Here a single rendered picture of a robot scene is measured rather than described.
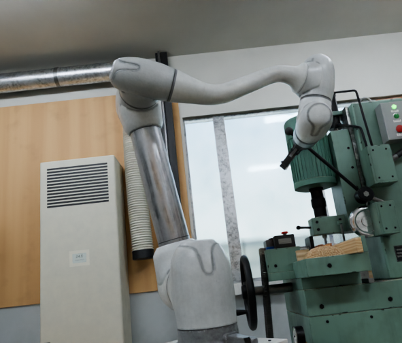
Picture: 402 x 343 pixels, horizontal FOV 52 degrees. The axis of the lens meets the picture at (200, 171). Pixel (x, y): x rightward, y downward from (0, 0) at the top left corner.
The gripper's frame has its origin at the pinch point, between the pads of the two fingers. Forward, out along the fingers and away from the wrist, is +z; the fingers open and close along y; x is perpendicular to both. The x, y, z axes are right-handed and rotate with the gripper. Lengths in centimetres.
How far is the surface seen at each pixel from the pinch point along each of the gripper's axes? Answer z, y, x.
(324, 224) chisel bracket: 10.3, -12.1, -26.5
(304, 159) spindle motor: 6.5, 3.1, -4.1
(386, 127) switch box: -2.6, 31.0, -20.9
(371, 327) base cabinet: -8, -35, -57
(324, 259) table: -18.2, -29.2, -30.5
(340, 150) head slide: 7.2, 16.0, -13.1
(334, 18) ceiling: 118, 149, 49
